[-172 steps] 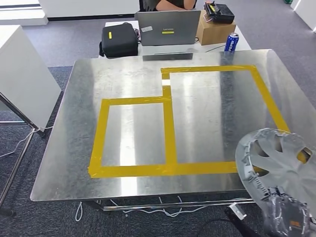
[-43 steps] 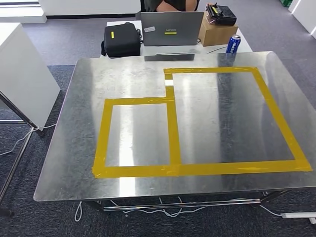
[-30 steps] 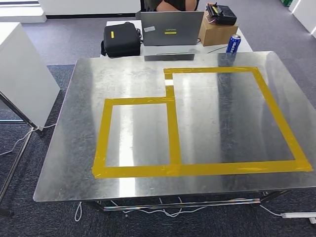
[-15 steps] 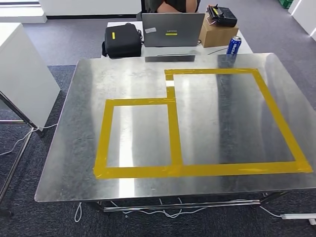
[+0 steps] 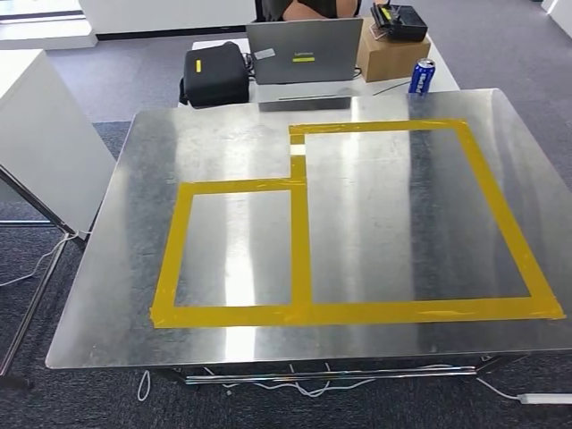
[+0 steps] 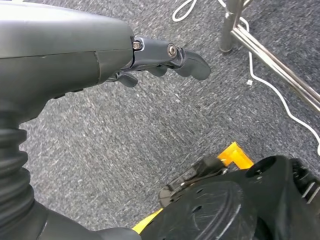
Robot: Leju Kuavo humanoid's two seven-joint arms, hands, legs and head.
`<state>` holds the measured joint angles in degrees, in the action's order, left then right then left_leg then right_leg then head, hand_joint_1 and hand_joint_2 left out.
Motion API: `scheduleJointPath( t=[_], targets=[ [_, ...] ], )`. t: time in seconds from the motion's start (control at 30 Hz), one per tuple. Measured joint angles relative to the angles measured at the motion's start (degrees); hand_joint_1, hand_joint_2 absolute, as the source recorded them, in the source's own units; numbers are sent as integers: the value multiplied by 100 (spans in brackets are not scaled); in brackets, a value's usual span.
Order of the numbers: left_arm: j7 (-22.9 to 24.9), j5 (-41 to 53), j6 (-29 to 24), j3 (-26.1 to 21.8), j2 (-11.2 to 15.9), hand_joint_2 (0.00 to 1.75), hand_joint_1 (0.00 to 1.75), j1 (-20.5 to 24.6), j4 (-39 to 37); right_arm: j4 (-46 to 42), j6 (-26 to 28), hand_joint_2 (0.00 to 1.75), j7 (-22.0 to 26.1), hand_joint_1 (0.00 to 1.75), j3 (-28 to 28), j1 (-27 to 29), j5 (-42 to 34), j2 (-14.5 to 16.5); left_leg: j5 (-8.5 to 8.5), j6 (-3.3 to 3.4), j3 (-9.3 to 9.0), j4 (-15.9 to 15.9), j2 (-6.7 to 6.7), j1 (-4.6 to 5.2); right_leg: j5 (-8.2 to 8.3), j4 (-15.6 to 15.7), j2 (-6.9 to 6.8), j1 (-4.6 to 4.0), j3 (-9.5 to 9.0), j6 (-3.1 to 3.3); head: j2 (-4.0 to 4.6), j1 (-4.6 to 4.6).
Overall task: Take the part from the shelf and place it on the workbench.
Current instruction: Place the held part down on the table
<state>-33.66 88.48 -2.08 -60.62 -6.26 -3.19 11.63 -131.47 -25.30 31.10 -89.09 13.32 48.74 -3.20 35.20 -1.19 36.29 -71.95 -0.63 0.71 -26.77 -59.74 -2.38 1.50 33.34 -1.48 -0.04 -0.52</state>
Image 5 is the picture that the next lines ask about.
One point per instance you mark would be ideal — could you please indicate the yellow tape on workbench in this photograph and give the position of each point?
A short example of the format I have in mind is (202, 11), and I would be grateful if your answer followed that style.
(299, 237)

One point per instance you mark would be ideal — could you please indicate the black carrying case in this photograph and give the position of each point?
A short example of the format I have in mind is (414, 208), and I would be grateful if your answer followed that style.
(219, 77)

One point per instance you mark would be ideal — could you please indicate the grey laptop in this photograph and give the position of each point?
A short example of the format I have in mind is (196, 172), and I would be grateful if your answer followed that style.
(312, 35)

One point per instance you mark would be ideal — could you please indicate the brown cardboard box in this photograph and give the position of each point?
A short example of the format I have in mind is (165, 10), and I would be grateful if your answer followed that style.
(384, 59)

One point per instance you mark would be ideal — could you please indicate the seated person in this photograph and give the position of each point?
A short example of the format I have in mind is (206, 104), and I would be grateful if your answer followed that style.
(308, 9)

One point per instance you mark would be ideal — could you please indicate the blue drink can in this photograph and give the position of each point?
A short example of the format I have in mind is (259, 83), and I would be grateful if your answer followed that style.
(421, 77)

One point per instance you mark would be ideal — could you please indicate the black remote controller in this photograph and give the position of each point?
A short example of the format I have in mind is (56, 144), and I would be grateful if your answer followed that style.
(407, 26)

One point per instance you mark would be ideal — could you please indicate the white desk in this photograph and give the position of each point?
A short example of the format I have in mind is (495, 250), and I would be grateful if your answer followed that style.
(444, 80)
(53, 148)

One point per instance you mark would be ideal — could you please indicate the white low partition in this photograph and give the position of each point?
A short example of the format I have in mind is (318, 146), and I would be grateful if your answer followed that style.
(170, 15)

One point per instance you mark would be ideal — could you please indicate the white power strip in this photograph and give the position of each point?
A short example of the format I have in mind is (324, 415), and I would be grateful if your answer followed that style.
(545, 399)

